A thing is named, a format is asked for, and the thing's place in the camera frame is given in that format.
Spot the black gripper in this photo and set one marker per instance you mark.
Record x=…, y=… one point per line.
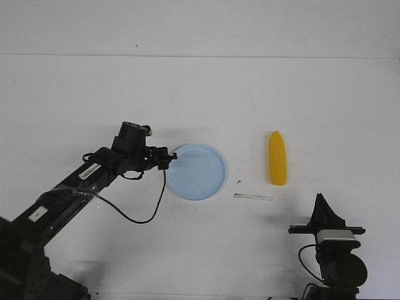
x=323, y=217
x=135, y=155

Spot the light blue round plate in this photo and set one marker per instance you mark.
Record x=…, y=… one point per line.
x=198, y=172

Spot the yellow corn cob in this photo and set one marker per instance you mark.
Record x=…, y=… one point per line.
x=277, y=159

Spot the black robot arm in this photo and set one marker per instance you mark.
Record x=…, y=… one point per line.
x=25, y=268
x=342, y=272

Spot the horizontal tape strip on table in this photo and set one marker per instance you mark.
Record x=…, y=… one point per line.
x=253, y=197

